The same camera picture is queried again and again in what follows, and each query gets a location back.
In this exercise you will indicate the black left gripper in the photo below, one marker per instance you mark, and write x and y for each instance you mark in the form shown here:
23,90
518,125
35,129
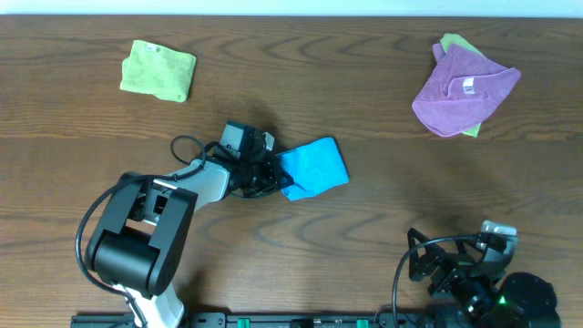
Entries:
272,174

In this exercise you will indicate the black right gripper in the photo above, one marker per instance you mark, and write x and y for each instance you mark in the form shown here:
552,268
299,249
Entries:
418,270

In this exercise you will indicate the blue microfiber cloth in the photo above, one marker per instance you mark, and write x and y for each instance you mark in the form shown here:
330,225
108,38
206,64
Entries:
315,167

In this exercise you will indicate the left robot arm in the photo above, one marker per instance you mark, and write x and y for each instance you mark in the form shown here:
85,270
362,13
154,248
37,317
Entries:
135,249

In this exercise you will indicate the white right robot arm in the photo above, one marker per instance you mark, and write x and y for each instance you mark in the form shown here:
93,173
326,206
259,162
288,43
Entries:
522,299

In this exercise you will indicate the purple microfiber cloth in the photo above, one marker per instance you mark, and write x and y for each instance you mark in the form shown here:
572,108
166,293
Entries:
464,90

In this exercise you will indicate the folded green cloth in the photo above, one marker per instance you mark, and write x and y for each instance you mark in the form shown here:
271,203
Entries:
158,71

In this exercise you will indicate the green cloth under purple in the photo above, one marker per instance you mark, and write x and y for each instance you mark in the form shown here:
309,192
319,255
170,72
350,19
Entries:
454,39

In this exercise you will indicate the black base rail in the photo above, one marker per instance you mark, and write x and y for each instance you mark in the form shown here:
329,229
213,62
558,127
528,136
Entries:
222,320

